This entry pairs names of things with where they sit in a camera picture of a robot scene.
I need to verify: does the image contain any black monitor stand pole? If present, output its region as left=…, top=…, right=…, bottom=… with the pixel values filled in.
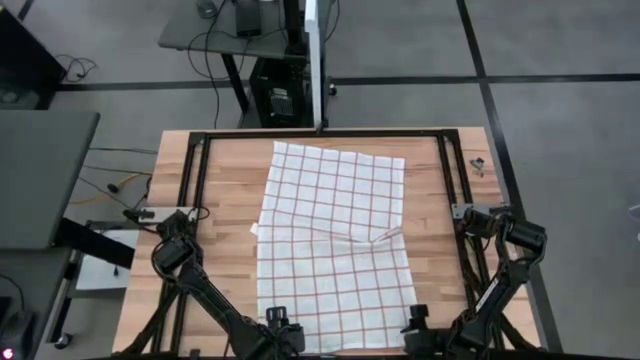
left=282, top=0, right=307, bottom=55

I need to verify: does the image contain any white towel with red checks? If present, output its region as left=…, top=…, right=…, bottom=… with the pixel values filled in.
left=249, top=140, right=419, bottom=354

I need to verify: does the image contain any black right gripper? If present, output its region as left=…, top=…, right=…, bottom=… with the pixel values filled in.
left=399, top=303, right=464, bottom=357

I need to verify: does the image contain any black floor cable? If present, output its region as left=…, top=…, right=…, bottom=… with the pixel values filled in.
left=88, top=146, right=159, bottom=157

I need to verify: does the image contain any dark desk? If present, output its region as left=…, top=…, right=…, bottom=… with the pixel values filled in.
left=158, top=0, right=321, bottom=61

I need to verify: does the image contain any yellow cable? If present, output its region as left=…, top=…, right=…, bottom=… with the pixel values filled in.
left=69, top=172, right=152, bottom=207

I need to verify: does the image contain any large grey side table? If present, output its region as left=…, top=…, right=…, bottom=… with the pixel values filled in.
left=0, top=110, right=101, bottom=250

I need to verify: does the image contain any black desk cable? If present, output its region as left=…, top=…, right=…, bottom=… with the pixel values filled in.
left=186, top=0, right=222, bottom=130

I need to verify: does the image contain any white vertical post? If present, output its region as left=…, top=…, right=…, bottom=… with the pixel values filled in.
left=303, top=0, right=327, bottom=129

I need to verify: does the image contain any white power strip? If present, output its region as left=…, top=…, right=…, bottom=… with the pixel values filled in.
left=135, top=206, right=199, bottom=224

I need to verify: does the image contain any coiled black cable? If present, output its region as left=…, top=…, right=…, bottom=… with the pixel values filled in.
left=54, top=53, right=99, bottom=84

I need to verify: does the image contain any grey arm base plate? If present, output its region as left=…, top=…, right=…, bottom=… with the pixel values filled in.
left=451, top=202, right=514, bottom=222

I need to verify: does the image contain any black cabinet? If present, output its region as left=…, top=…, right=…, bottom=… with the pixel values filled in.
left=0, top=4, right=67, bottom=111

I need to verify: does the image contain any black computer tower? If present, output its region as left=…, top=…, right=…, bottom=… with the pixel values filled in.
left=248, top=57, right=321, bottom=129

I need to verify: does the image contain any black slanted bar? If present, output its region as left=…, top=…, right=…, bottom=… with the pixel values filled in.
left=52, top=217, right=137, bottom=270

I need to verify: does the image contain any black aluminium table frame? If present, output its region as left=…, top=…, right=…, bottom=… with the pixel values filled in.
left=117, top=128, right=541, bottom=357

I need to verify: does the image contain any black desk leg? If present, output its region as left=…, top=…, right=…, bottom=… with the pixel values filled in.
left=220, top=52, right=251, bottom=114

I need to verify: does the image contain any black rounded device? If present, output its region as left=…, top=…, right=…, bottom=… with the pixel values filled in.
left=0, top=308, right=37, bottom=360

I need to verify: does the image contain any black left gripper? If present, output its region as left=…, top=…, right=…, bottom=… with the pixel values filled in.
left=258, top=306, right=307, bottom=357

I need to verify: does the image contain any black power adapter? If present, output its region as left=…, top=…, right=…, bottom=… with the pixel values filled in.
left=234, top=0, right=264, bottom=38

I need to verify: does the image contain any white flat board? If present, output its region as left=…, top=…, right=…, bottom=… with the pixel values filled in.
left=74, top=228, right=142, bottom=292

